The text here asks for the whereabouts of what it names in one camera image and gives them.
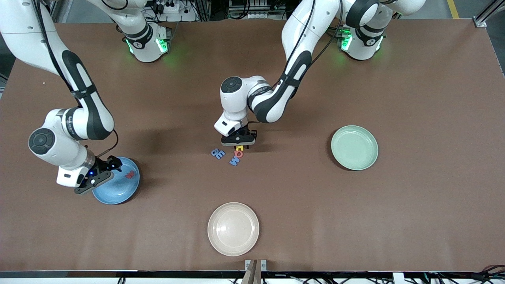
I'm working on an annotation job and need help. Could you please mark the blue round plate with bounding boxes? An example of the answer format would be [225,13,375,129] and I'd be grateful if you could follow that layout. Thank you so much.
[92,157,140,205]

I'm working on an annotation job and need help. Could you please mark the beige round plate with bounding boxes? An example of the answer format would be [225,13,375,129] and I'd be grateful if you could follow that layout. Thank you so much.
[207,202,260,257]

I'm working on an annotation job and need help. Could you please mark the pale green round plate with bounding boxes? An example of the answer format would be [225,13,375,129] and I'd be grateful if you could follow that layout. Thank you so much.
[331,125,379,171]

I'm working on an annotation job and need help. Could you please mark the long white socket strip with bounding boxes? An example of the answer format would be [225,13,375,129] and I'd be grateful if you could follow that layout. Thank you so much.
[230,11,285,19]

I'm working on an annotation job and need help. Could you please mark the brown table cover sheet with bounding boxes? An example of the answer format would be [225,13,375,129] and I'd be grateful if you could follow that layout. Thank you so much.
[0,19,505,273]

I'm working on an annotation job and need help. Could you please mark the white power strip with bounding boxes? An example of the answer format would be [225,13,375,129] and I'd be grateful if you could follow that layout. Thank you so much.
[156,1,185,13]

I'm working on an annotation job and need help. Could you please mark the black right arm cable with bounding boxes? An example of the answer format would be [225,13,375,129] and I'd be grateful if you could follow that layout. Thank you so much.
[34,0,119,159]

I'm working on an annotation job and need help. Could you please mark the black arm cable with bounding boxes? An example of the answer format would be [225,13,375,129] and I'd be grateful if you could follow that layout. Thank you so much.
[272,0,344,89]
[34,0,119,159]

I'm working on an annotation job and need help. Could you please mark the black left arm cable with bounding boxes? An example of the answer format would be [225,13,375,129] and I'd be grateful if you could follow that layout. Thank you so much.
[272,0,344,89]

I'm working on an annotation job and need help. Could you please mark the small metal edge bracket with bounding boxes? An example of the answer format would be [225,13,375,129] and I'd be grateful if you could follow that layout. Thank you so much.
[245,259,267,273]

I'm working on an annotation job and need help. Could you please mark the black table edge rail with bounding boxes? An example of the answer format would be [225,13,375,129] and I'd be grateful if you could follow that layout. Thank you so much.
[0,270,505,279]

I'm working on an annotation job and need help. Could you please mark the tan upright post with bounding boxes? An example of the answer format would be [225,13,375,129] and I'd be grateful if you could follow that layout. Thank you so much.
[241,260,262,284]

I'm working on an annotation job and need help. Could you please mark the aluminium frame profile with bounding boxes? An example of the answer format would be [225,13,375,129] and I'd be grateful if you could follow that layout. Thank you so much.
[473,0,505,28]

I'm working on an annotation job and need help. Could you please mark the tangled floor cables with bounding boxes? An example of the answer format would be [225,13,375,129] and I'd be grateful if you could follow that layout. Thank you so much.
[424,264,505,284]

